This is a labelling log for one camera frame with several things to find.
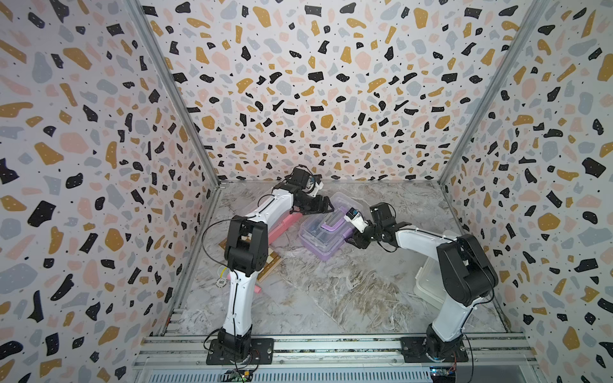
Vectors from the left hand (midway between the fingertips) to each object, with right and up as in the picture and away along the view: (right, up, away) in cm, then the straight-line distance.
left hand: (330, 210), depth 96 cm
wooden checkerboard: (-22, -19, -4) cm, 29 cm away
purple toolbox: (-3, -9, -4) cm, 10 cm away
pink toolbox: (-21, -8, -1) cm, 23 cm away
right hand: (+8, -10, -1) cm, 13 cm away
